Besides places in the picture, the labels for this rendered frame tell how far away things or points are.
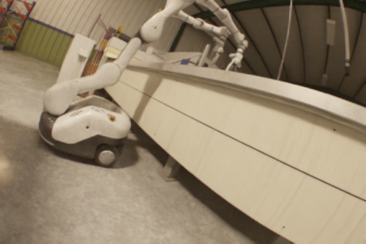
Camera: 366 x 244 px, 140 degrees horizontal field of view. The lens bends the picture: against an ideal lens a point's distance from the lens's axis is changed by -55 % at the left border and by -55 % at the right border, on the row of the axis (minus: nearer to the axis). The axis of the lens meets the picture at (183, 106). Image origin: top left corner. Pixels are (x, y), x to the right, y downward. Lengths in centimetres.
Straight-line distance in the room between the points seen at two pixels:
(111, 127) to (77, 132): 21
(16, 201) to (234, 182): 95
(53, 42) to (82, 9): 180
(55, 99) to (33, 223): 71
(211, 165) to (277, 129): 36
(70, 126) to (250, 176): 94
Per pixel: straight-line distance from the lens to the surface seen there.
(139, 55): 288
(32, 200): 78
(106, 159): 102
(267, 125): 67
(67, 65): 305
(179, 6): 130
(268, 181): 67
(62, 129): 93
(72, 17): 723
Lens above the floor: 60
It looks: 2 degrees down
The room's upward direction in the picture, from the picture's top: 23 degrees clockwise
